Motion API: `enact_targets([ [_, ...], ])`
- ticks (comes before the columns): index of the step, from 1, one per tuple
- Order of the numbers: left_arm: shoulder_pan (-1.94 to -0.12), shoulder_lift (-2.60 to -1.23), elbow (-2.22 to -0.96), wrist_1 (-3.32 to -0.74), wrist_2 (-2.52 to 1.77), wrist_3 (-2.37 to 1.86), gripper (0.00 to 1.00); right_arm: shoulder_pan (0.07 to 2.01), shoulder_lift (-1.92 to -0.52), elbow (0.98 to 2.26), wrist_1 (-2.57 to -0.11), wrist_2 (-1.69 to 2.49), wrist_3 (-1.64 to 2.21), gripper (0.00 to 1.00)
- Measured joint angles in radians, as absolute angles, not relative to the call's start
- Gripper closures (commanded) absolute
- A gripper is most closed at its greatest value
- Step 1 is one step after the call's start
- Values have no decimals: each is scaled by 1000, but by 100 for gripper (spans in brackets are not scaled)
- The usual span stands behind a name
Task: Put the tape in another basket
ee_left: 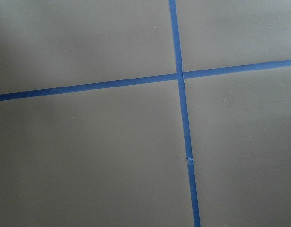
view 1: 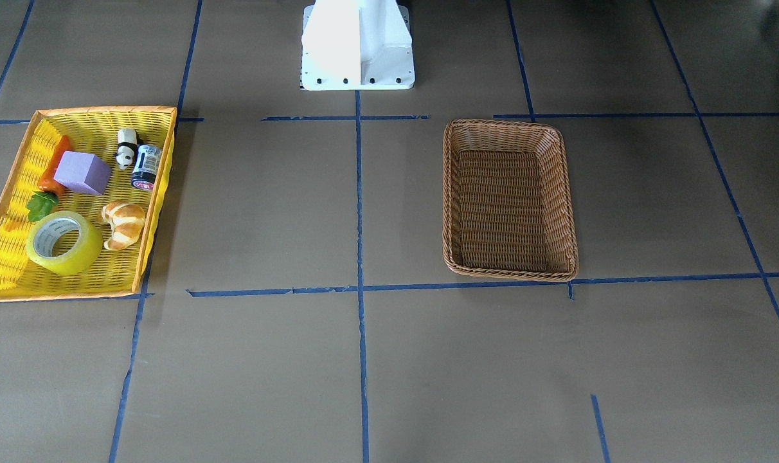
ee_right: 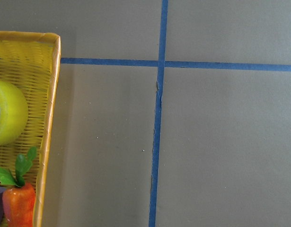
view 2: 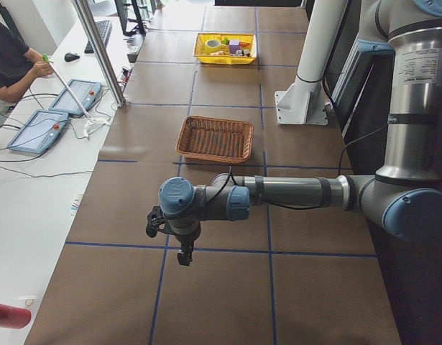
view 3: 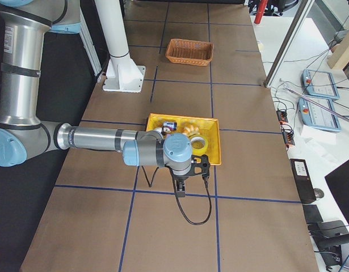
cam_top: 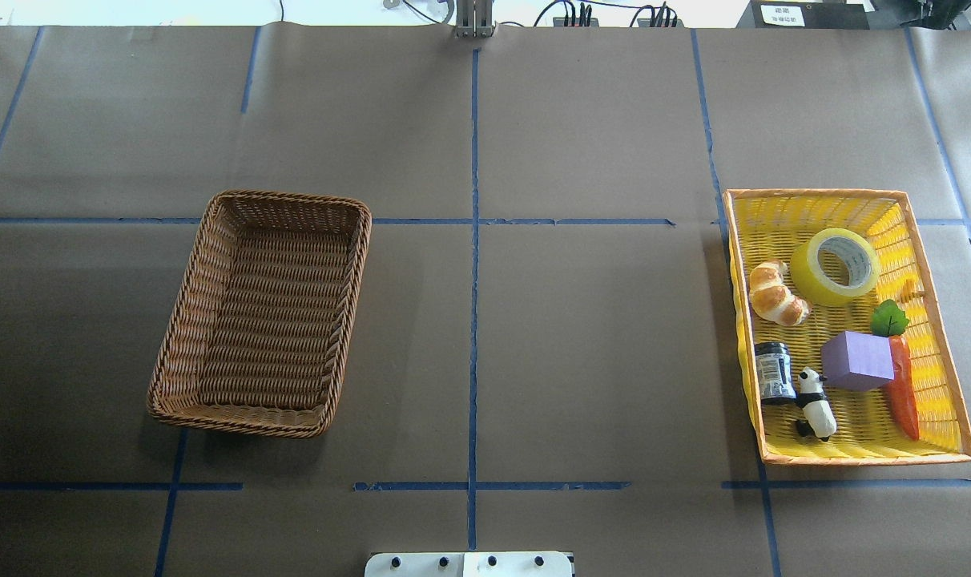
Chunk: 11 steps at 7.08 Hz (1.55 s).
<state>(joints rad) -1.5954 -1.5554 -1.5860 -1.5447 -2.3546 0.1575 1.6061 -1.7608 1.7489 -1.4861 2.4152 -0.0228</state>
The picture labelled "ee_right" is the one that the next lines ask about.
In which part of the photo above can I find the yellow plastic woven basket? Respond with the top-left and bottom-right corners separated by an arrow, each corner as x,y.
0,31 -> 61,227

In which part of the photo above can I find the orange toy pepper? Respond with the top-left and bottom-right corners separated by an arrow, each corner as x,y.
0,147 -> 37,227

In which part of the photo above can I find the yellow tape roll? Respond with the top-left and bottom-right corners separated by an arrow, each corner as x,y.
0,80 -> 28,146

